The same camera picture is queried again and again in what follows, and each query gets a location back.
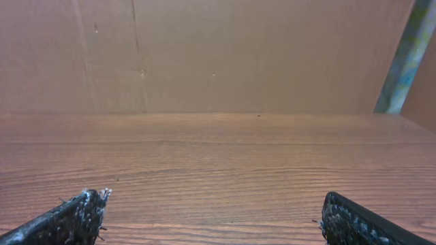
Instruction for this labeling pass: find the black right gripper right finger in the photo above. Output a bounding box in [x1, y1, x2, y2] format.
[318, 192, 435, 245]

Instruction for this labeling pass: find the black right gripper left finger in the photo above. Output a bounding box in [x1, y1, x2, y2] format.
[1, 188, 112, 245]

